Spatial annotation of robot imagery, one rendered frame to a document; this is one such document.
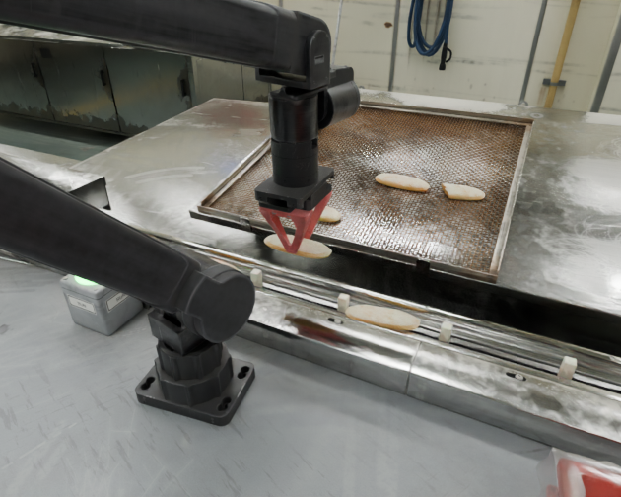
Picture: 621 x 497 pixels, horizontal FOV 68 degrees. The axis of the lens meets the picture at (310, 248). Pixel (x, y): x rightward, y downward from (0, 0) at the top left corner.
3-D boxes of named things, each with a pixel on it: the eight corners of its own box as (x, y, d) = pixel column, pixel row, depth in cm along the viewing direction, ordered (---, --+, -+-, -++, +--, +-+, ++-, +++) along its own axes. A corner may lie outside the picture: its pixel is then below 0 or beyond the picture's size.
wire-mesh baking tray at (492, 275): (198, 212, 81) (196, 205, 80) (315, 100, 115) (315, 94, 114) (495, 284, 63) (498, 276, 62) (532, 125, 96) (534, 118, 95)
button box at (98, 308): (74, 340, 68) (52, 278, 62) (115, 310, 74) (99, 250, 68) (116, 358, 65) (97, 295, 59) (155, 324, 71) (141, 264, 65)
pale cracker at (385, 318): (342, 320, 62) (342, 315, 61) (348, 304, 65) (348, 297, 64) (418, 334, 59) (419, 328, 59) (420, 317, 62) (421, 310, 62)
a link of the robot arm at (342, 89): (247, 26, 50) (310, 32, 45) (312, 16, 57) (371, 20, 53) (255, 134, 56) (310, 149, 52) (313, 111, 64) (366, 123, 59)
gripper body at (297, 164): (335, 180, 61) (336, 126, 57) (301, 214, 54) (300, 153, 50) (292, 173, 64) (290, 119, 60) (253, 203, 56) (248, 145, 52)
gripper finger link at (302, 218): (329, 241, 64) (329, 177, 59) (307, 267, 59) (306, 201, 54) (286, 231, 67) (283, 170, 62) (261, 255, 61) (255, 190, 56)
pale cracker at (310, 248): (258, 247, 64) (258, 239, 63) (272, 234, 67) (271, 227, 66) (324, 263, 60) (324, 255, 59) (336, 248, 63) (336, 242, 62)
